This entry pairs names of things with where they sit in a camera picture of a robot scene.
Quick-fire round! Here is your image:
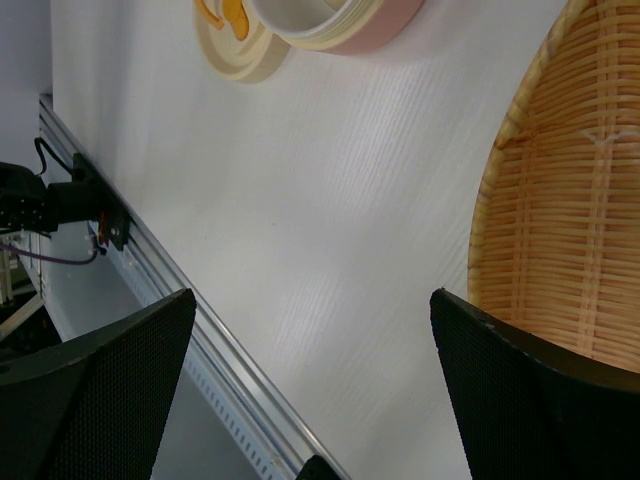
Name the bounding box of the cream lid orange handle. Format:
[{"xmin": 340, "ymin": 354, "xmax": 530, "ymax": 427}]
[{"xmin": 193, "ymin": 1, "xmax": 290, "ymax": 84}]

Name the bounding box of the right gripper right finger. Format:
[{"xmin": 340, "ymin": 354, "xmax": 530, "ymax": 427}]
[{"xmin": 430, "ymin": 289, "xmax": 639, "ymax": 479}]

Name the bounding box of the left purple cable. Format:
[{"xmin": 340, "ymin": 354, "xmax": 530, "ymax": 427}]
[{"xmin": 0, "ymin": 242, "xmax": 106, "ymax": 267}]

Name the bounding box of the fish-shaped woven basket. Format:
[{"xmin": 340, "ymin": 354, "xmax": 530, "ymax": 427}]
[{"xmin": 467, "ymin": 0, "xmax": 639, "ymax": 372}]

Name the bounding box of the aluminium mounting rail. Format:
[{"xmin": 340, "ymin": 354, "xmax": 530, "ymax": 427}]
[{"xmin": 39, "ymin": 93, "xmax": 351, "ymax": 479}]

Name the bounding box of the pink bowl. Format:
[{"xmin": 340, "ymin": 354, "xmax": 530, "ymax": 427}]
[{"xmin": 251, "ymin": 0, "xmax": 424, "ymax": 55}]

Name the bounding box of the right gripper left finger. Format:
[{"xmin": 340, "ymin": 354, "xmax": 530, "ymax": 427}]
[{"xmin": 1, "ymin": 289, "xmax": 195, "ymax": 479}]

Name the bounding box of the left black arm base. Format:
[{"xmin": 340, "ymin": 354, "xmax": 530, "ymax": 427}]
[{"xmin": 47, "ymin": 153, "xmax": 132, "ymax": 251}]

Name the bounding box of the slotted cable duct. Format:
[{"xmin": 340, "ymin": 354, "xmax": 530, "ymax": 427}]
[{"xmin": 87, "ymin": 219, "xmax": 301, "ymax": 480}]

